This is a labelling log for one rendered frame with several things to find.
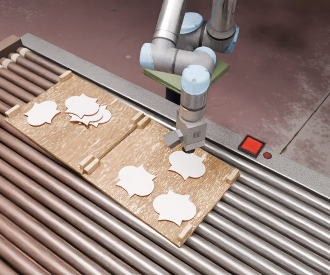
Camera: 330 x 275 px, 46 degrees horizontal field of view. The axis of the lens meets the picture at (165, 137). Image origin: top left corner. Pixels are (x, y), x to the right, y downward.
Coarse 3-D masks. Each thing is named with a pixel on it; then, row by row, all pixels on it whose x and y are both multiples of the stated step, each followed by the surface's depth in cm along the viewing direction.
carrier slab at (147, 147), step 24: (120, 144) 141; (144, 144) 141; (96, 168) 134; (120, 168) 134; (144, 168) 134; (168, 168) 134; (216, 168) 135; (120, 192) 128; (192, 192) 128; (216, 192) 128; (144, 216) 122; (168, 240) 118
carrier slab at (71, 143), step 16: (80, 80) 164; (48, 96) 157; (64, 96) 158; (96, 96) 158; (112, 96) 158; (64, 112) 151; (112, 112) 152; (128, 112) 152; (16, 128) 146; (32, 128) 146; (48, 128) 146; (64, 128) 146; (80, 128) 146; (96, 128) 146; (112, 128) 146; (128, 128) 146; (48, 144) 141; (64, 144) 141; (80, 144) 141; (96, 144) 141; (112, 144) 141; (64, 160) 136; (80, 160) 136
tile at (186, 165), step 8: (176, 152) 138; (176, 160) 135; (184, 160) 135; (192, 160) 136; (200, 160) 136; (176, 168) 133; (184, 168) 133; (192, 168) 133; (200, 168) 133; (184, 176) 131; (192, 176) 131; (200, 176) 131
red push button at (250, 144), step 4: (248, 140) 144; (252, 140) 145; (244, 144) 143; (248, 144) 143; (252, 144) 143; (256, 144) 143; (260, 144) 143; (248, 148) 142; (252, 148) 142; (256, 148) 142; (252, 152) 141; (256, 152) 141
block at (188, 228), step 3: (186, 225) 117; (189, 225) 117; (186, 228) 117; (189, 228) 117; (192, 228) 118; (183, 231) 116; (186, 231) 116; (189, 231) 117; (180, 234) 115; (183, 234) 115; (186, 234) 116; (180, 237) 115; (183, 237) 115; (180, 240) 115; (183, 240) 116
